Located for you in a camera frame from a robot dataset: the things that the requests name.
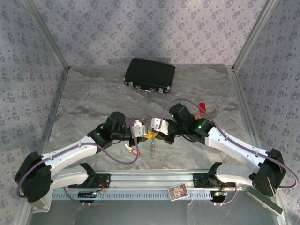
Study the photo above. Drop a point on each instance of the aluminium mounting rail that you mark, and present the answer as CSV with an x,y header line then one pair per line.
x,y
152,179

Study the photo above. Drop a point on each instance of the red flat studded brick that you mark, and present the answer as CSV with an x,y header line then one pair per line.
x,y
203,106

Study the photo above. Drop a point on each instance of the colourful picture card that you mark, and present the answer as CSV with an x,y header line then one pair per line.
x,y
178,192

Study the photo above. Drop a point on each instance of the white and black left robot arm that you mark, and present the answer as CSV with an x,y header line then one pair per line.
x,y
65,152

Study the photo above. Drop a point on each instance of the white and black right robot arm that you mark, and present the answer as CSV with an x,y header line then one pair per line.
x,y
234,147

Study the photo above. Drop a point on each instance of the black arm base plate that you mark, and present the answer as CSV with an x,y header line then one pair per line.
x,y
199,180
103,180

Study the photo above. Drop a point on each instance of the aluminium side rail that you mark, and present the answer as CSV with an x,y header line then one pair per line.
x,y
246,112
55,105

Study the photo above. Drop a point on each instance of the white plastic bracket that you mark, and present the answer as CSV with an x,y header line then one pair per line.
x,y
43,206

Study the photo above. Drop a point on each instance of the key with red tag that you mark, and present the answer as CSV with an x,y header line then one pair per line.
x,y
135,152

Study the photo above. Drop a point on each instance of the black case with metal latches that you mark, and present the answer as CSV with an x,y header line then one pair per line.
x,y
150,72

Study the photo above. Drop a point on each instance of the grey metal bar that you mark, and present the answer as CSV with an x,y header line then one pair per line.
x,y
262,201

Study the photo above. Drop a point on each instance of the aluminium frame post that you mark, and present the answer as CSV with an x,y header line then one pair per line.
x,y
49,35
254,35

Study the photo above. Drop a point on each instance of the small circuit board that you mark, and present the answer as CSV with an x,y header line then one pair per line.
x,y
219,194
86,194

